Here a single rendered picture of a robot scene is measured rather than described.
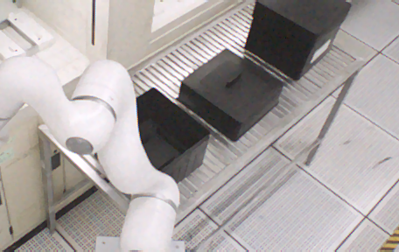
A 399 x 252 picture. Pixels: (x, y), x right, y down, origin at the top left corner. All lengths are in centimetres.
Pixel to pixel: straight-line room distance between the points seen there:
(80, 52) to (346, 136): 174
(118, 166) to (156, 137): 83
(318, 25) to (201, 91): 52
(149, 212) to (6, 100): 44
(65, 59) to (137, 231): 98
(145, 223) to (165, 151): 69
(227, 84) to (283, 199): 100
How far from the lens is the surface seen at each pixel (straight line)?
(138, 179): 120
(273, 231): 278
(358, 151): 326
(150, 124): 202
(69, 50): 214
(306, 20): 223
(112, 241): 175
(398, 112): 359
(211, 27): 249
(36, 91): 106
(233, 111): 200
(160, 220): 131
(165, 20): 230
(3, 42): 214
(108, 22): 189
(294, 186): 296
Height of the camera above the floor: 229
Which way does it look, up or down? 48 degrees down
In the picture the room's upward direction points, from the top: 6 degrees clockwise
